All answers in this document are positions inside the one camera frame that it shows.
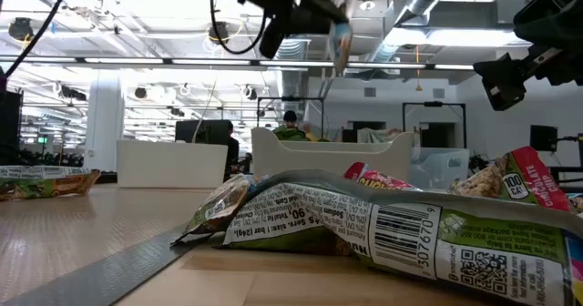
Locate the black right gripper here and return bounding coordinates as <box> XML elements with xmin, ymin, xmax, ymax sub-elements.
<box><xmin>473</xmin><ymin>0</ymin><xmax>583</xmax><ymax>112</ymax></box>

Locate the green 100 calorie granola bar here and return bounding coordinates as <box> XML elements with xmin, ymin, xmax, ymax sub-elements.
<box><xmin>450</xmin><ymin>145</ymin><xmax>570</xmax><ymax>212</ymax></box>

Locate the red and yellow granola bar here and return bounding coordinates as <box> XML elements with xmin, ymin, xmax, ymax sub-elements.
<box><xmin>343</xmin><ymin>161</ymin><xmax>423</xmax><ymax>192</ymax></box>

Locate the brown and blue granola bar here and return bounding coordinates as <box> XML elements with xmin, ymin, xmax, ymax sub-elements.
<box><xmin>170</xmin><ymin>173</ymin><xmax>256</xmax><ymax>248</ymax></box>

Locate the green white barcode granola bar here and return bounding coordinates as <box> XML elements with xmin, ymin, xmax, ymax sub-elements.
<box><xmin>217</xmin><ymin>168</ymin><xmax>583</xmax><ymax>306</ymax></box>

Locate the green and orange granola bar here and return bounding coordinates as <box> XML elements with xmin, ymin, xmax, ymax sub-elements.
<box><xmin>0</xmin><ymin>165</ymin><xmax>102</xmax><ymax>202</ymax></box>

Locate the small black monitor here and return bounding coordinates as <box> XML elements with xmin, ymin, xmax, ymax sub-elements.
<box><xmin>530</xmin><ymin>125</ymin><xmax>559</xmax><ymax>152</ymax></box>

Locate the round black ceiling device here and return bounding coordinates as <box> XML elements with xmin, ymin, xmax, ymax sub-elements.
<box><xmin>208</xmin><ymin>21</ymin><xmax>230</xmax><ymax>46</ymax></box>
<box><xmin>7</xmin><ymin>17</ymin><xmax>36</xmax><ymax>42</ymax></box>

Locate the long ceiling light strip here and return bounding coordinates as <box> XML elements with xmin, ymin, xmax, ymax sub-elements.
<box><xmin>0</xmin><ymin>56</ymin><xmax>476</xmax><ymax>71</ymax></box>

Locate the person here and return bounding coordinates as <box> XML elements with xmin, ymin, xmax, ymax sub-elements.
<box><xmin>225</xmin><ymin>121</ymin><xmax>240</xmax><ymax>179</ymax></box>
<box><xmin>272</xmin><ymin>109</ymin><xmax>311</xmax><ymax>142</ymax></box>

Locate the clear plastic bin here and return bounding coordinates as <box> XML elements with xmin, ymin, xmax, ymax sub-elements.
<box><xmin>408</xmin><ymin>148</ymin><xmax>471</xmax><ymax>193</ymax></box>

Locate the white bin with curved ends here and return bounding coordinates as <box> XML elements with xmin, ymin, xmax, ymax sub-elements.
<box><xmin>250</xmin><ymin>127</ymin><xmax>414</xmax><ymax>184</ymax></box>

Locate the pale green cloth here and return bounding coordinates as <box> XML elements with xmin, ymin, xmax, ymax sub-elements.
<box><xmin>357</xmin><ymin>127</ymin><xmax>414</xmax><ymax>144</ymax></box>

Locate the white rectangular bin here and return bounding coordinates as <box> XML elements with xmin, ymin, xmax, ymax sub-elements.
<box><xmin>116</xmin><ymin>139</ymin><xmax>229</xmax><ymax>189</ymax></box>

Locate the white pillar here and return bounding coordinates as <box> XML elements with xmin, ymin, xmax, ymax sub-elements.
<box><xmin>84</xmin><ymin>71</ymin><xmax>125</xmax><ymax>171</ymax></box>

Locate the black cabinet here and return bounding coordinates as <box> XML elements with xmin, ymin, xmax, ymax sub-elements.
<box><xmin>0</xmin><ymin>89</ymin><xmax>24</xmax><ymax>166</ymax></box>

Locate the grey tape strip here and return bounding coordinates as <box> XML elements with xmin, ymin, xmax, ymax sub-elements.
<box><xmin>0</xmin><ymin>235</ymin><xmax>201</xmax><ymax>306</ymax></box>

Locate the silver corrugated ventilation duct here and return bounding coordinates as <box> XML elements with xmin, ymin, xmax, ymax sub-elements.
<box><xmin>272</xmin><ymin>35</ymin><xmax>307</xmax><ymax>61</ymax></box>

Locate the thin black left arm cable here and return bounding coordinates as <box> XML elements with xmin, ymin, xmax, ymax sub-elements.
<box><xmin>0</xmin><ymin>0</ymin><xmax>74</xmax><ymax>78</ymax></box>

